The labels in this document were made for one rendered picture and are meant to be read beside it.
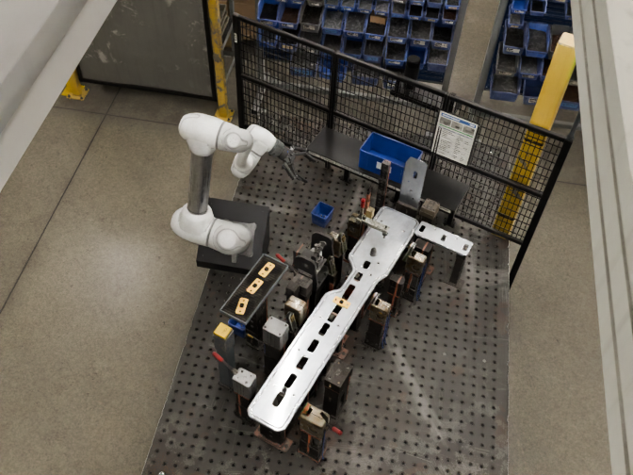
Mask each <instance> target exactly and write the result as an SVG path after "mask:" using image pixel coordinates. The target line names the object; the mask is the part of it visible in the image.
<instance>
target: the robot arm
mask: <svg viewBox="0 0 633 475"><path fill-rule="evenodd" d="M179 134H180V135H181V137H182V138H183V139H185V140H186V141H187V145H188V148H189V150H190V151H191V157H190V170H189V172H190V174H189V187H188V200H187V204H185V205H184V206H183V207H181V208H179V209H177V210H176V211H175V212H174V214H173V215H172V218H171V222H170V226H171V228H172V231H173V232H174V233H175V234H176V235H177V236H179V237H180V238H183V239H185V240H187V241H190V242H193V243H196V244H199V245H203V246H206V247H209V248H212V249H214V250H216V251H219V252H220V253H221V254H231V255H232V262H233V263H236V261H237V258H238V255H239V254H242V255H246V256H247V257H252V255H253V253H252V245H253V238H254V231H255V229H256V224H255V223H244V222H237V221H229V220H220V219H217V218H214V215H213V213H212V209H211V207H210V206H209V205H208V199H209V189H210V179H211V170H212V159H213V153H214V152H215V151H216V149H218V150H221V151H227V152H233V153H237V155H236V156H235V159H234V161H233V164H232V167H231V171H232V174H233V175H234V176H235V177H237V178H244V177H246V176H247V175H249V174H250V173H251V171H252V170H253V169H254V167H255V166H256V164H257V163H258V161H259V159H260V158H261V156H262V155H263V154H264V153H265V152H267V153H269V154H270V155H272V156H274V157H278V158H279V159H281V160H282V161H283V162H284V164H283V165H282V167H283V168H284V169H285V170H286V172H287V173H288V175H289V176H290V178H291V179H292V180H294V179H298V180H299V181H302V182H303V183H307V182H308V180H306V179H305V178H303V177H302V176H300V175H299V174H297V173H296V170H295V168H294V164H293V162H294V159H295V156H302V155H304V156H305V157H306V158H307V159H309V160H310V161H312V162H313V163H314V162H317V161H316V160H315V159H314V158H312V156H311V155H310V154H308V152H307V148H301V147H296V146H294V145H292V146H290V149H289V148H287V147H286V146H284V144H283V143H282V142H281V141H280V140H278V139H276V138H275V137H274V136H273V135H272V134H271V133H270V132H269V131H267V129H265V128H263V127H261V126H259V125H256V124H252V125H250V126H249V127H248V128H247V130H245V129H242V128H239V127H238V126H235V125H233V124H231V123H227V122H225V121H223V120H221V119H219V118H216V117H213V116H209V115H205V114H202V113H188V114H187V115H185V116H184V117H183V118H182V120H181V121H180V124H179ZM292 150H297V151H303V152H300V153H293V151H292ZM290 163H291V164H290ZM286 164H288V166H289V168H290V169H289V168H288V166H287V165H286ZM290 170H291V171H290Z"/></svg>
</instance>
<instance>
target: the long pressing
mask: <svg viewBox="0 0 633 475"><path fill-rule="evenodd" d="M373 220H374V221H378V222H380V223H382V224H384V225H387V226H389V227H390V229H389V231H388V232H387V233H388V235H387V236H385V238H383V235H382V232H380V231H378V230H376V229H373V228H371V227H369V226H367V228H366V229H365V231H364V233H363V234H362V236H361V237H360V238H359V240H358V241H357V243H356V244H355V246H354V247H353V249H352V250H351V252H350V253H349V257H348V260H349V264H350V266H351V269H352V271H351V273H350V275H349V277H348V278H347V280H346V281H345V283H344V284H343V285H342V286H341V287H340V288H339V289H337V290H333V291H329V292H326V293H325V294H324V295H323V297H322V298H321V300H320V301H319V303H318V304H317V306H316V308H315V309H314V311H313V312H312V314H311V315H310V317H309V318H308V320H307V321H306V322H305V323H304V324H303V326H302V327H301V329H300V331H299V332H298V334H297V335H296V337H295V338H294V340H293V341H292V343H291V344H290V346H289V347H288V348H287V350H286V351H285V353H284V355H283V356H282V358H281V359H280V361H279V362H278V364H277V365H276V367H275V368H274V370H273V371H272V372H271V373H270V374H269V376H268V378H267V379H266V381H265V382H264V384H263V385H262V387H261V388H260V390H259V391H258V393H257V394H256V396H255V397H254V399H253V400H252V402H251V403H250V405H249V407H248V409H247V412H248V416H249V417H250V418H251V419H253V420H254V421H256V422H258V423H260V424H262V425H263V426H265V427H267V428H269V429H270V430H271V431H273V432H276V433H280V432H282V431H284V430H285V429H286V427H287V426H288V424H289V423H290V421H291V420H292V418H293V417H294V416H295V414H296V413H297V411H298V409H299V408H300V406H301V404H302V402H303V401H304V399H305V398H306V396H307V394H308V393H309V391H310V390H311V388H312V386H313V385H314V383H315V382H316V380H317V378H318V376H319V375H320V373H321V372H322V370H323V369H324V368H325V366H326V365H327V363H328V361H329V360H330V358H331V357H332V355H333V353H334V351H335V350H336V348H337V346H338V345H339V343H340V342H341V340H342V339H343V337H344V335H345V334H346V332H347V331H348V329H349V327H350V325H351V324H352V323H353V321H354V320H355V318H356V317H357V315H358V313H359V312H360V310H361V309H362V307H363V306H364V304H365V302H366V300H367V299H368V297H369V295H370V294H371V292H372V291H373V289H374V287H375V286H376V284H377V283H378V282H379V281H381V280H383V279H384V278H386V277H387V276H388V275H389V273H390V272H391V270H392V268H393V267H394V266H395V265H396V263H397V261H398V259H399V258H400V256H401V254H402V253H403V251H404V249H405V248H406V246H407V245H408V243H409V241H410V240H411V238H412V237H413V235H414V232H415V230H416V229H417V227H418V225H419V222H418V220H417V219H415V218H413V217H410V216H408V215H406V214H403V213H401V212H399V211H396V210H395V209H393V208H390V207H388V206H383V207H381V208H380V210H379V211H378V213H377V214H376V216H375V217H374V218H373ZM403 231H405V232H403ZM373 247H375V248H377V255H376V256H371V255H370V251H371V248H373ZM366 261H368V262H370V265H369V267H368V268H367V269H364V268H363V267H362V266H363V264H364V263H365V262H366ZM378 263H380V264H378ZM358 272H360V273H361V274H362V275H363V277H362V278H361V280H360V281H359V282H356V281H354V277H355V276H356V274H357V273H358ZM370 274H372V275H371V276H370ZM349 285H353V286H355V289H354V290H353V291H352V293H351V294H350V296H349V298H348V299H347V302H349V303H350V306H349V308H348V309H347V308H345V307H342V309H341V310H340V312H339V313H338V315H337V316H336V318H335V319H334V321H333V322H329V321H327V319H328V317H329V316H330V314H331V313H332V311H333V310H334V308H335V307H336V306H337V305H338V304H336V303H333V298H334V297H335V296H337V297H339V298H342V296H343V295H344V293H345V292H346V290H347V289H348V287H349ZM324 323H328V324H330V328H329V329H328V331H327V332H326V334H325V335H324V336H321V335H319V334H318V332H319V331H320V329H321V328H322V326H323V325H324ZM337 325H339V326H337ZM314 339H316V340H318V341H319V343H318V345H317V347H316V349H315V350H314V352H308V351H307V350H308V348H309V347H310V345H311V343H312V342H313V340H314ZM298 349H300V350H299V351H298ZM303 356H305V357H307V358H308V361H307V363H306V364H305V366H304V367H303V369H302V370H299V369H296V366H297V364H298V363H299V361H300V360H301V359H302V357H303ZM291 374H294V375H296V376H297V378H296V380H295V382H294V383H293V385H292V386H291V387H290V388H287V391H286V392H285V393H284V392H283V391H282V388H283V386H284V384H285V383H286V381H287V380H288V378H289V376H290V375H291ZM279 392H282V393H283V394H285V396H284V398H283V400H282V401H281V403H280V404H279V406H278V407H275V406H273V405H272V403H273V401H274V400H275V398H276V397H277V395H278V394H279ZM293 395H295V396H293Z"/></svg>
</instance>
